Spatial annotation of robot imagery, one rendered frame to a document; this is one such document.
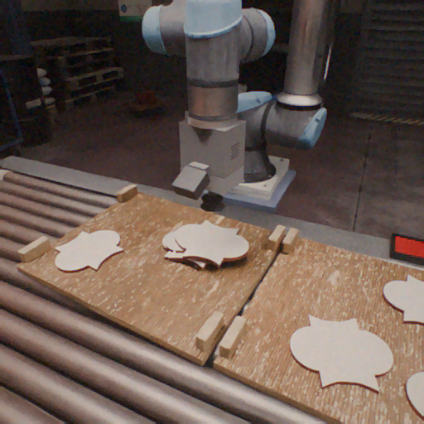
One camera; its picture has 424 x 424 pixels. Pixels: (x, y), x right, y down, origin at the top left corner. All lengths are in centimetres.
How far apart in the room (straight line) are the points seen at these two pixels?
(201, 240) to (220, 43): 34
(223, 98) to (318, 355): 38
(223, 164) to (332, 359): 31
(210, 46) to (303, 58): 45
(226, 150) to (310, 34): 46
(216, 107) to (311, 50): 45
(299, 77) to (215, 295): 57
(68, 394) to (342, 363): 37
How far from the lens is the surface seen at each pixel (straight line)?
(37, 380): 57
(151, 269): 66
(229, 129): 52
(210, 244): 65
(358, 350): 55
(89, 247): 73
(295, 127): 94
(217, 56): 50
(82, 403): 53
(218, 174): 54
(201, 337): 51
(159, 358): 54
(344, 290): 65
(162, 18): 67
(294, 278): 65
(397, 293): 66
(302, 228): 82
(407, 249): 81
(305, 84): 93
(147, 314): 58
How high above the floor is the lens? 135
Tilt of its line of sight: 32 degrees down
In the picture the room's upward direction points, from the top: straight up
